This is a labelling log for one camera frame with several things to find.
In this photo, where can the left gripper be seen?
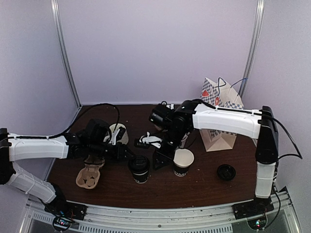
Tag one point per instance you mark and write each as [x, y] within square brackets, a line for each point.
[120, 153]

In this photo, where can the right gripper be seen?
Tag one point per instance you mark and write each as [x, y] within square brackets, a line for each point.
[167, 160]

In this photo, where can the black plastic cup lid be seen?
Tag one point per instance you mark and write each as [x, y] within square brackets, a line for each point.
[226, 172]
[139, 165]

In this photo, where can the black paper coffee cup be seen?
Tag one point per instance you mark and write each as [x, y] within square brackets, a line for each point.
[141, 178]
[183, 159]

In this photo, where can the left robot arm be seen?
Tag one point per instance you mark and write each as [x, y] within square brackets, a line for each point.
[64, 145]

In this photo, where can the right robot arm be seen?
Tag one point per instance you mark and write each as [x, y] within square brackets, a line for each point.
[197, 114]

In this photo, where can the checkered paper takeout bag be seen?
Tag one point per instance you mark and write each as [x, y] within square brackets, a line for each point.
[222, 94]

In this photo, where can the cream ribbed ceramic mug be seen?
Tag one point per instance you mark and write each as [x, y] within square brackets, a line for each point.
[119, 134]

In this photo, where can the white cup of straws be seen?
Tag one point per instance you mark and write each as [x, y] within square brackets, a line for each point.
[183, 141]

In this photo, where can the white ceramic bowl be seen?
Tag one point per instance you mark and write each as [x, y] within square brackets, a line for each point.
[160, 128]

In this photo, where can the brown pulp cup carrier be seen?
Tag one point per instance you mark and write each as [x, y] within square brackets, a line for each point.
[88, 176]

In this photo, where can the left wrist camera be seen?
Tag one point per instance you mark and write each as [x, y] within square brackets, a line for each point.
[96, 131]

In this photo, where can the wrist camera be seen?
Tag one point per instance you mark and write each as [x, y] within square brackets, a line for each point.
[162, 116]
[96, 131]

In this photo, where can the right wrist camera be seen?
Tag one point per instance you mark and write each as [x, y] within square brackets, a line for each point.
[162, 116]

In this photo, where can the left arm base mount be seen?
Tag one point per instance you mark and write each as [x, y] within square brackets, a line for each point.
[64, 220]

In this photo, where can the aluminium front rail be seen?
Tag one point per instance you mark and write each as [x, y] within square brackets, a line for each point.
[211, 219]

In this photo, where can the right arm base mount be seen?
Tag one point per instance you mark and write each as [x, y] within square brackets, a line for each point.
[255, 213]

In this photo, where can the right aluminium corner post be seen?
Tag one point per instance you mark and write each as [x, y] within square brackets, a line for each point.
[253, 46]

